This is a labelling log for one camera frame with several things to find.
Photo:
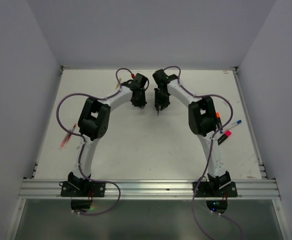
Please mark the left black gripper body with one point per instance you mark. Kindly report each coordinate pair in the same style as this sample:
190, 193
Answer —
141, 98

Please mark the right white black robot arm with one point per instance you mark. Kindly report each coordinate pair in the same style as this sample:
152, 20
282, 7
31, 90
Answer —
202, 120

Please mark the black pink marker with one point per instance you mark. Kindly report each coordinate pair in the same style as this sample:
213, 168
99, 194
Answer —
224, 136

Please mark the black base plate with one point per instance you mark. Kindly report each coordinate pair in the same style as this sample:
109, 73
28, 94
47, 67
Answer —
89, 189
206, 190

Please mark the white blue marker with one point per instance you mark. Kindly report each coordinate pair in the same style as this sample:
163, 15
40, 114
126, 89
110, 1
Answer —
230, 127

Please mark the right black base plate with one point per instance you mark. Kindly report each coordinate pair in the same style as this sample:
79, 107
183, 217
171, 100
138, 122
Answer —
206, 190

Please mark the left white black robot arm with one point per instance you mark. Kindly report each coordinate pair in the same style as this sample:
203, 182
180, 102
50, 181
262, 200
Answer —
94, 120

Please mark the black orange marker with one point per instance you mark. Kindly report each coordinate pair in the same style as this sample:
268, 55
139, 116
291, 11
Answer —
218, 119

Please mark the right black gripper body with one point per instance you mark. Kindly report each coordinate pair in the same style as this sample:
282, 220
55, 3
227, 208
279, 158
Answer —
162, 98

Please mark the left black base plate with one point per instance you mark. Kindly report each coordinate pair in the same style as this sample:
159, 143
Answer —
89, 189

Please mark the red pen left side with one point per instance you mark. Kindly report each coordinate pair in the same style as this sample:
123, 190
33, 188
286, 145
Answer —
67, 137

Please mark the aluminium front rail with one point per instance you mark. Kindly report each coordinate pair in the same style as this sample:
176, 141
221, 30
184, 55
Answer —
256, 189

